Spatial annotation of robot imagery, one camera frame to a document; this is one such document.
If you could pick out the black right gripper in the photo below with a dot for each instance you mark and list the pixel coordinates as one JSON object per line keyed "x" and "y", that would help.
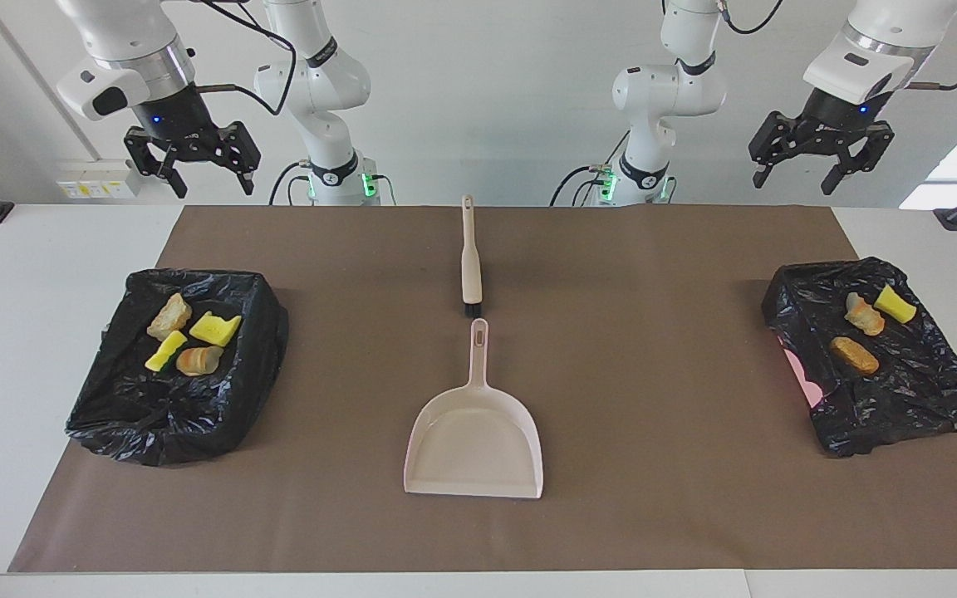
{"x": 175, "y": 120}

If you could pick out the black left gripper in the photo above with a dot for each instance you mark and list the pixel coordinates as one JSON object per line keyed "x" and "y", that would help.
{"x": 831, "y": 116}

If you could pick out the large yellow sponge piece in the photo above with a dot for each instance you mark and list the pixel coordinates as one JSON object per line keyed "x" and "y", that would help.
{"x": 214, "y": 330}

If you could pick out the small yellow sponge piece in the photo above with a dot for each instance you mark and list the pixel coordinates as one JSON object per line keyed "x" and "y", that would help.
{"x": 895, "y": 304}

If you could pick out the yellow green scrub sponge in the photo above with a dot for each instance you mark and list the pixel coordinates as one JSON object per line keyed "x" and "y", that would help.
{"x": 164, "y": 351}

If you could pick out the striped croissant bread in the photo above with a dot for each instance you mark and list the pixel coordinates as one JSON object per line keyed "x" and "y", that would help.
{"x": 198, "y": 361}

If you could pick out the brown fried croquette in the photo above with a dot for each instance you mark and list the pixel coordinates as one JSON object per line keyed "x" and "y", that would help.
{"x": 854, "y": 355}

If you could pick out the beige hand brush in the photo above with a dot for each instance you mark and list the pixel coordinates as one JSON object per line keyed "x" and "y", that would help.
{"x": 471, "y": 266}

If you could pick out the beige plastic dustpan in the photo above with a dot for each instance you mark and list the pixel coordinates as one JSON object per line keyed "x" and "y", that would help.
{"x": 474, "y": 448}

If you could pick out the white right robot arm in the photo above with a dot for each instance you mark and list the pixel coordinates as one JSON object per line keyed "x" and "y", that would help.
{"x": 312, "y": 83}

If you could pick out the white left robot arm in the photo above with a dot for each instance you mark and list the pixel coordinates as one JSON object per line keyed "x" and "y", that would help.
{"x": 669, "y": 91}

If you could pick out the pink plastic bin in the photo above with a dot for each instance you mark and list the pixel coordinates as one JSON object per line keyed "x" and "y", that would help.
{"x": 794, "y": 361}

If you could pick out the black plastic trash bag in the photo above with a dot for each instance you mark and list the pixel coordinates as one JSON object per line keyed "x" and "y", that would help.
{"x": 902, "y": 399}
{"x": 179, "y": 415}

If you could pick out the brown table mat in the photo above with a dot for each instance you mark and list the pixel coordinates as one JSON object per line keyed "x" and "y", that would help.
{"x": 694, "y": 515}

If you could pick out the white wall socket box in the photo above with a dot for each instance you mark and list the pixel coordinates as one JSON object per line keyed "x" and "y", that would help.
{"x": 100, "y": 178}

